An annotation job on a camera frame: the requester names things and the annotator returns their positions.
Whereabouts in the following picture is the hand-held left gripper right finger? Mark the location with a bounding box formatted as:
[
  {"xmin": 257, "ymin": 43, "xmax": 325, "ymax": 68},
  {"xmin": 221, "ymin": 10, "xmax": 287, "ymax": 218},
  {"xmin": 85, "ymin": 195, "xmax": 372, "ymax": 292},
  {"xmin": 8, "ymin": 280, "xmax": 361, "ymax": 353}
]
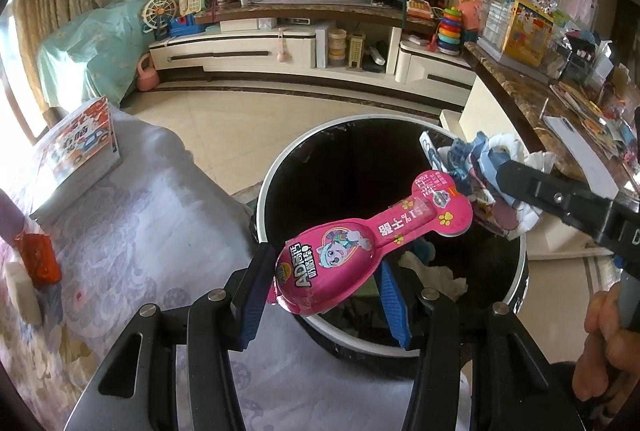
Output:
[{"xmin": 377, "ymin": 258, "xmax": 583, "ymax": 431}]

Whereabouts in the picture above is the brown marble side counter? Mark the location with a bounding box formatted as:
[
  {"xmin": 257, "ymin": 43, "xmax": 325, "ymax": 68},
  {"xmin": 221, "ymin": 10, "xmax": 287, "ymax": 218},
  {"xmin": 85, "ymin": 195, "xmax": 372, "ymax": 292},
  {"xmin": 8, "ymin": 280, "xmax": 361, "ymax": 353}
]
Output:
[{"xmin": 465, "ymin": 41, "xmax": 640, "ymax": 212}]

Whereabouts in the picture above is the orange toy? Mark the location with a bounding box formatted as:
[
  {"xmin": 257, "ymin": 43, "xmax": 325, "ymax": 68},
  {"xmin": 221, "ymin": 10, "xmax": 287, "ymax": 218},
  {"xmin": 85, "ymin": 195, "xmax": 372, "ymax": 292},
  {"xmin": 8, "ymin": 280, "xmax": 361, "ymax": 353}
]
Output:
[{"xmin": 457, "ymin": 0, "xmax": 479, "ymax": 30}]

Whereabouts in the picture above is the stack of yellow cups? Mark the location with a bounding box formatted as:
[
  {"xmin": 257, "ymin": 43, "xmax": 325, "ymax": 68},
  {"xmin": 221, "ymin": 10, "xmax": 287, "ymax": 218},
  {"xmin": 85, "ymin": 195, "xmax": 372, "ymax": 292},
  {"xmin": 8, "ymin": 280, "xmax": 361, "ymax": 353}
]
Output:
[{"xmin": 327, "ymin": 29, "xmax": 349, "ymax": 64}]

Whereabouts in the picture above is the teal cloth cover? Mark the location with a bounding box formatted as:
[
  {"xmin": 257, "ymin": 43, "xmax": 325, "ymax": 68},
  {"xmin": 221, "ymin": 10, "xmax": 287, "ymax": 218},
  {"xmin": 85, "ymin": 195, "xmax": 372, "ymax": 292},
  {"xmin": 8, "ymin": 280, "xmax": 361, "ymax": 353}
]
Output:
[{"xmin": 37, "ymin": 0, "xmax": 152, "ymax": 108}]

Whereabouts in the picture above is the ferris wheel toy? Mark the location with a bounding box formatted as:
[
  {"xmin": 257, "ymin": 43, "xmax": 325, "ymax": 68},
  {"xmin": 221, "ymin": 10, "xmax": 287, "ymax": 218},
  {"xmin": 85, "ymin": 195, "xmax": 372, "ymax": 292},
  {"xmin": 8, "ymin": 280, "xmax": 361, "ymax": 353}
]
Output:
[{"xmin": 141, "ymin": 0, "xmax": 180, "ymax": 36}]

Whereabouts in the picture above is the red snack packet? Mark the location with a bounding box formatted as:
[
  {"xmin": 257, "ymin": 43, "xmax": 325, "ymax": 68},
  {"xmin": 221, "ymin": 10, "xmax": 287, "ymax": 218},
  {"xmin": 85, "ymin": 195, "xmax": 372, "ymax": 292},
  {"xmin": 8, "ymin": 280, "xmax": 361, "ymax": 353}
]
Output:
[{"xmin": 20, "ymin": 233, "xmax": 64, "ymax": 286}]

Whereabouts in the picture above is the printed paper bundle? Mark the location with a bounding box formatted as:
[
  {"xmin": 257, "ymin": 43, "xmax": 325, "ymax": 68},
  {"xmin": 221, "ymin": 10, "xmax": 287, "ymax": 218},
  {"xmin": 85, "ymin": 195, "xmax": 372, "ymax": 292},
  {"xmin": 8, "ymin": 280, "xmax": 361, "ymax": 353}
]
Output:
[{"xmin": 420, "ymin": 131, "xmax": 557, "ymax": 240}]

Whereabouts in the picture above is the white television cabinet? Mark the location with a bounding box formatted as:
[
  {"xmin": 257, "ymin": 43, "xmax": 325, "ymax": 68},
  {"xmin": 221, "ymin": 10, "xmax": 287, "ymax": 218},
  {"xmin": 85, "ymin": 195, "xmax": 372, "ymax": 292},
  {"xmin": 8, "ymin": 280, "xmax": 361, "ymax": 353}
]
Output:
[{"xmin": 149, "ymin": 3, "xmax": 477, "ymax": 102}]

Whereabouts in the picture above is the blue toy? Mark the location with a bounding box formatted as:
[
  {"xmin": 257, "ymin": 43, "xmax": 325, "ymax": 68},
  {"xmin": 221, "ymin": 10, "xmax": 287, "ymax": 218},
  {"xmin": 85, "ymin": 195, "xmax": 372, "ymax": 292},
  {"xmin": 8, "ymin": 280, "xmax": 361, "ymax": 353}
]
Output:
[{"xmin": 169, "ymin": 15, "xmax": 205, "ymax": 38}]

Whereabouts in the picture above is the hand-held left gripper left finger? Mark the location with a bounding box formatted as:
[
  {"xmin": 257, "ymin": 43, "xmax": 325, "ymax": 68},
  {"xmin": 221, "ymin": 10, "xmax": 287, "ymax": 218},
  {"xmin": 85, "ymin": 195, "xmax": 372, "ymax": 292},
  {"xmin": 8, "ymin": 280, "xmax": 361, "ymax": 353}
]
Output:
[{"xmin": 62, "ymin": 243, "xmax": 278, "ymax": 431}]

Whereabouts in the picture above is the pink spoon-shaped snack packet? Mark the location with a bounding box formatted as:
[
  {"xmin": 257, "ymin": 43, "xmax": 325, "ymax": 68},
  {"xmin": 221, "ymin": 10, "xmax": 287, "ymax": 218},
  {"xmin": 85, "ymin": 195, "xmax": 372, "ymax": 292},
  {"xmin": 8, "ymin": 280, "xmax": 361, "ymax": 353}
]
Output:
[{"xmin": 270, "ymin": 170, "xmax": 474, "ymax": 317}]

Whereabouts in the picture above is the yellow cardboard box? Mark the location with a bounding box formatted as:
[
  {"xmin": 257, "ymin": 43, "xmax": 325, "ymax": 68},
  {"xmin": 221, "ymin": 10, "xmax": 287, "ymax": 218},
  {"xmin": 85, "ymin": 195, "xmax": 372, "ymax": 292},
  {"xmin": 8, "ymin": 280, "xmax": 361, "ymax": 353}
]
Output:
[{"xmin": 501, "ymin": 0, "xmax": 555, "ymax": 66}]

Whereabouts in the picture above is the clear drawer organizer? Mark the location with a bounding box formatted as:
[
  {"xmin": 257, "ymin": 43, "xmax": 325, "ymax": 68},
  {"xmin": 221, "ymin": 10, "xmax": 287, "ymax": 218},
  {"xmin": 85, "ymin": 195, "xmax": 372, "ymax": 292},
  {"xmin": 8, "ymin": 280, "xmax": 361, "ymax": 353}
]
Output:
[{"xmin": 477, "ymin": 0, "xmax": 516, "ymax": 60}]

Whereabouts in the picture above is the book with colourful cover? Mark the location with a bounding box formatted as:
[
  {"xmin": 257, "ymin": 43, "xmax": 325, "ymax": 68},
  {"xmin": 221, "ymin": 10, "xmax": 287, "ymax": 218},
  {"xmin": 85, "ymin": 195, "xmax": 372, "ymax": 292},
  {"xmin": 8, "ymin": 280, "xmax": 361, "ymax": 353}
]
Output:
[{"xmin": 29, "ymin": 96, "xmax": 124, "ymax": 218}]

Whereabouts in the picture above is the rainbow stacking rings toy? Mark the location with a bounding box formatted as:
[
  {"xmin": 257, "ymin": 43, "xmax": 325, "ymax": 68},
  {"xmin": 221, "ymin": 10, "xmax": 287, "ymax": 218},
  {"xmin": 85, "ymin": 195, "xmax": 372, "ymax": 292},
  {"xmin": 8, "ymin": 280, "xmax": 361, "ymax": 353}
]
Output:
[{"xmin": 434, "ymin": 7, "xmax": 463, "ymax": 57}]

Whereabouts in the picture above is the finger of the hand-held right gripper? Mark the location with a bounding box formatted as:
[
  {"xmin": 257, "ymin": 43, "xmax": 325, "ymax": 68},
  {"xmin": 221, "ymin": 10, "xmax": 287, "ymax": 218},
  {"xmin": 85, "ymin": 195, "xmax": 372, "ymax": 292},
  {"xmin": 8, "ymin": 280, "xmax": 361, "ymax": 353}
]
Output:
[
  {"xmin": 542, "ymin": 210, "xmax": 626, "ymax": 258},
  {"xmin": 497, "ymin": 160, "xmax": 618, "ymax": 218}
]

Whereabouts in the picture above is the white paper sheet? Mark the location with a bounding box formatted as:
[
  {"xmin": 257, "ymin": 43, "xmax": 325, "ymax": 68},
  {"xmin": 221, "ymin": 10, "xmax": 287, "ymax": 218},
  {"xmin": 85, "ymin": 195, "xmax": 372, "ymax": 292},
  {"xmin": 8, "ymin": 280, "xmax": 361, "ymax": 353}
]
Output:
[{"xmin": 542, "ymin": 116, "xmax": 621, "ymax": 200}]

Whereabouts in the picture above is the white paper wad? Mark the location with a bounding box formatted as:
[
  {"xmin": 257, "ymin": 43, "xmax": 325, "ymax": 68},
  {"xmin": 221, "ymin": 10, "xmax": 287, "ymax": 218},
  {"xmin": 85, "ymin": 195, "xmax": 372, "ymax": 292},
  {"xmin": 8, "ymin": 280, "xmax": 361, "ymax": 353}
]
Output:
[{"xmin": 5, "ymin": 261, "xmax": 44, "ymax": 326}]

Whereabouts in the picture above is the crumpled white tissue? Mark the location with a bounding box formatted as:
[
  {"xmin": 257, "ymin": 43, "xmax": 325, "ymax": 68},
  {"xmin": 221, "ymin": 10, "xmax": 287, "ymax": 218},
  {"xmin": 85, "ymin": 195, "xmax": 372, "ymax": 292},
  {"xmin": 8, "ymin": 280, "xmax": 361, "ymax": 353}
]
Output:
[{"xmin": 400, "ymin": 251, "xmax": 469, "ymax": 298}]

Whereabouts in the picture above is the wooden toy building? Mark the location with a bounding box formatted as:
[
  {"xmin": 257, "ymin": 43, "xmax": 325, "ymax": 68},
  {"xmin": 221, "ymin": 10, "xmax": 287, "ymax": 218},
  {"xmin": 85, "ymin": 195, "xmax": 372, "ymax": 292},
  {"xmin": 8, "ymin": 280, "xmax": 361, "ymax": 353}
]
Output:
[{"xmin": 347, "ymin": 33, "xmax": 366, "ymax": 70}]

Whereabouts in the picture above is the white bin with black liner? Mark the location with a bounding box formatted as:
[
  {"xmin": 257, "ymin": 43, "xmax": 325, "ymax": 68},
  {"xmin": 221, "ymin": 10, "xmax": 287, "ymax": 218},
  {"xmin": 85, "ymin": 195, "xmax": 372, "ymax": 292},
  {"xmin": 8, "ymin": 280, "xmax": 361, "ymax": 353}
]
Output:
[{"xmin": 250, "ymin": 115, "xmax": 529, "ymax": 358}]

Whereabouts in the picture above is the pink kettlebell toy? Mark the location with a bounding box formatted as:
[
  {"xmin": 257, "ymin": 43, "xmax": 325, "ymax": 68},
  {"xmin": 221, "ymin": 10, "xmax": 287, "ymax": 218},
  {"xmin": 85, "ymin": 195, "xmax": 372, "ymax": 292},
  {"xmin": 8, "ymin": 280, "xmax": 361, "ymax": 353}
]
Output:
[{"xmin": 137, "ymin": 53, "xmax": 160, "ymax": 92}]

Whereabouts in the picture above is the person's right hand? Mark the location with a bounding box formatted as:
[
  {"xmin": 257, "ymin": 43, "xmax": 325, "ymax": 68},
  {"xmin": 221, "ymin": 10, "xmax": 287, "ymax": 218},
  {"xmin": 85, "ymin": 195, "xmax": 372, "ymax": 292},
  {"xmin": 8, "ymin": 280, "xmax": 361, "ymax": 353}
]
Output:
[{"xmin": 572, "ymin": 288, "xmax": 640, "ymax": 404}]

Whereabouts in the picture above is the beige curtain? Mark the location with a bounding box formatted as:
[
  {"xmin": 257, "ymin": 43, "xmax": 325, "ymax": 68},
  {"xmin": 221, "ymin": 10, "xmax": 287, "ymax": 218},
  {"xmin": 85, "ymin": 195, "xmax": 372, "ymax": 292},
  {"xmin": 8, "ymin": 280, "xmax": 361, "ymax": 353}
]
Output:
[{"xmin": 12, "ymin": 0, "xmax": 101, "ymax": 78}]

